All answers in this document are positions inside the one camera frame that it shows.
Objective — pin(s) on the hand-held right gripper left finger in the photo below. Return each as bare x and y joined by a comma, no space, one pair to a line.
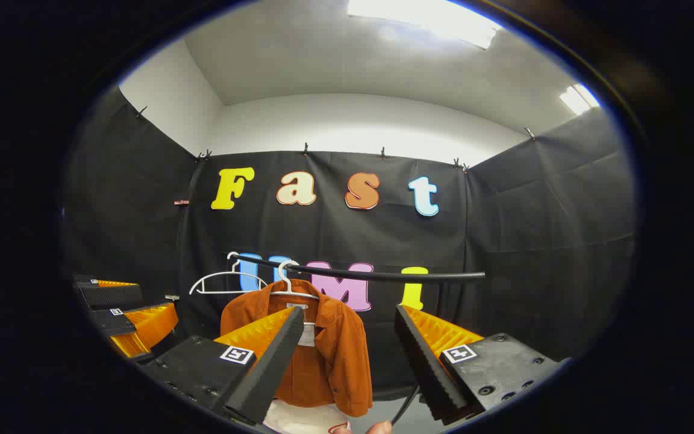
275,361

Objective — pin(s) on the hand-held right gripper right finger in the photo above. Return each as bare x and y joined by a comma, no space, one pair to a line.
422,361

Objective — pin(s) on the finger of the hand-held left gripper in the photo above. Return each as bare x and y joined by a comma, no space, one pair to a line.
109,294
148,325

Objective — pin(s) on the white laundry hamper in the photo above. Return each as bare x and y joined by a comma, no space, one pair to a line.
299,420

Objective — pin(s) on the white plastic hanger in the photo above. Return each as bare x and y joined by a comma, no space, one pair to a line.
287,283
226,275

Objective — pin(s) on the row of black cloth clamps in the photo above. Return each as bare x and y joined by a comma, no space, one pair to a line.
305,148

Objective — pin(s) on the small ceiling light panel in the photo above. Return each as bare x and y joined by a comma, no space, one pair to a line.
579,98

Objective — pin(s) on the large ceiling light panel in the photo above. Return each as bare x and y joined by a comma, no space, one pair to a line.
425,18

